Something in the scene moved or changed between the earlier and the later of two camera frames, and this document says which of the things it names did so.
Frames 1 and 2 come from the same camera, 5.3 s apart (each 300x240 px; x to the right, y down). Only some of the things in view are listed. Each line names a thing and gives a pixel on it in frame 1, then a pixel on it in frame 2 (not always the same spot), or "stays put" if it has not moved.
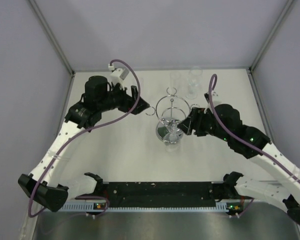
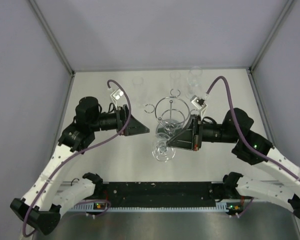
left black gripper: x=128 y=101 → x=122 y=114
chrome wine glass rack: x=171 y=108 stays put
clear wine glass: x=194 y=78 stays put
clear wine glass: x=167 y=131 → x=161 y=151
